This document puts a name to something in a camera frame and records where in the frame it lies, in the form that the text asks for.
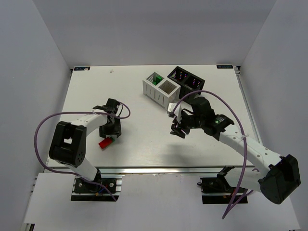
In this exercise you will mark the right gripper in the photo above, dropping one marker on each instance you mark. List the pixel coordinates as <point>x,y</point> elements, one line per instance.
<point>182,125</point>

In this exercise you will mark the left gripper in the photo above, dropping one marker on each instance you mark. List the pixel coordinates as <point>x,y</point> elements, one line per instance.
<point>110,131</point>

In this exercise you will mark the red green lego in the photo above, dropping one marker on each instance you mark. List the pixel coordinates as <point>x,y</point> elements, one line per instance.
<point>106,142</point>

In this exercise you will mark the green long lego piece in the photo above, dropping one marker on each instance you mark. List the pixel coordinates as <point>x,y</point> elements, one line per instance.
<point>157,80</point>

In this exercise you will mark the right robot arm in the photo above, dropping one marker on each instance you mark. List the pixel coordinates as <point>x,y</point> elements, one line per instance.
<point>276,177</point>

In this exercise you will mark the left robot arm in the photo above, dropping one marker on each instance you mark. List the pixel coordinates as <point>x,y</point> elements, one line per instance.
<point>68,146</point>

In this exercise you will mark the white slotted container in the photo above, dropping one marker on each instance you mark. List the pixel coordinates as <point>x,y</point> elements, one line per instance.
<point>164,93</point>

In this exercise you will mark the black slotted container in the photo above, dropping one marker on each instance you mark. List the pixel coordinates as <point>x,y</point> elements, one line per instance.
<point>188,82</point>

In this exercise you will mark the left blue table label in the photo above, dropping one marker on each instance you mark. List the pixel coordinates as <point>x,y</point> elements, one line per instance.
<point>82,68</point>

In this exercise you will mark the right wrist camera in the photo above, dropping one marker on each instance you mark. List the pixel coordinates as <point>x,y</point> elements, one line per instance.
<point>174,110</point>

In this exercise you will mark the aluminium table rail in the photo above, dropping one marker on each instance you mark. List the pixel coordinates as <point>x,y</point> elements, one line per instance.
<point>160,170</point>

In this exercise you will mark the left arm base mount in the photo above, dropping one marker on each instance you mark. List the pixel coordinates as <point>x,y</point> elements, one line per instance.
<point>86,192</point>

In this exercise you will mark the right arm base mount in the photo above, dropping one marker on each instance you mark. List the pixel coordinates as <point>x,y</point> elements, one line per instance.
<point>215,190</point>

